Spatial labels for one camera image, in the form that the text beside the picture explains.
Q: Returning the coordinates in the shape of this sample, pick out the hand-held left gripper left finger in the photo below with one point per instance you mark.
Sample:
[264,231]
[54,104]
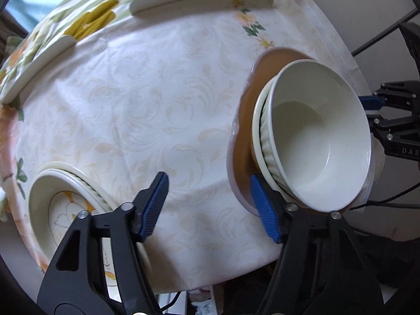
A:
[154,203]

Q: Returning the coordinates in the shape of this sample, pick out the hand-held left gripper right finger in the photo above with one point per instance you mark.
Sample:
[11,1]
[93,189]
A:
[264,206]

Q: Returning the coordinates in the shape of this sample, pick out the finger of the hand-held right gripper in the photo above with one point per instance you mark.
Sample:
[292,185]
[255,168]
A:
[393,126]
[370,102]

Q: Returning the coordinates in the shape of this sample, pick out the mauve irregular bowl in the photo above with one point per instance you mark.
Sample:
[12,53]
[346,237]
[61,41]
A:
[242,170]

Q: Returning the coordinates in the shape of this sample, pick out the small ribbed cream bowl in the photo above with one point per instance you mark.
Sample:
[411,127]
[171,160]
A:
[321,144]

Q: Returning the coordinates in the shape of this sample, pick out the oval duck print plate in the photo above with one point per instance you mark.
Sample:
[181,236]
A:
[42,210]

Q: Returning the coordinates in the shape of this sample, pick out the black metal rod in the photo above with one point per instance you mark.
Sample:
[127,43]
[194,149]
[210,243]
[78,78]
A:
[377,37]

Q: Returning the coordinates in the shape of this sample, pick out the black stand part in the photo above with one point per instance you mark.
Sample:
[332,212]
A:
[411,46]

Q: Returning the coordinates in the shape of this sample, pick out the cream patterned tablecloth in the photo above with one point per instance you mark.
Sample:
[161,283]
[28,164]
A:
[147,105]

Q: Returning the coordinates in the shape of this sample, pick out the white paper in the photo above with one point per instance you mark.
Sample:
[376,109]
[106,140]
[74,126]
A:
[203,305]

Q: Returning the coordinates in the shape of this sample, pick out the dark cloth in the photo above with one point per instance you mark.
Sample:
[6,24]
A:
[387,262]

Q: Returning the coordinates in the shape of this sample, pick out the floral blanket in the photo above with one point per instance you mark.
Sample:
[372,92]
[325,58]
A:
[98,10]

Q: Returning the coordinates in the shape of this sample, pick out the brown curtain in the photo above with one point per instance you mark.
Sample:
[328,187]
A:
[13,26]

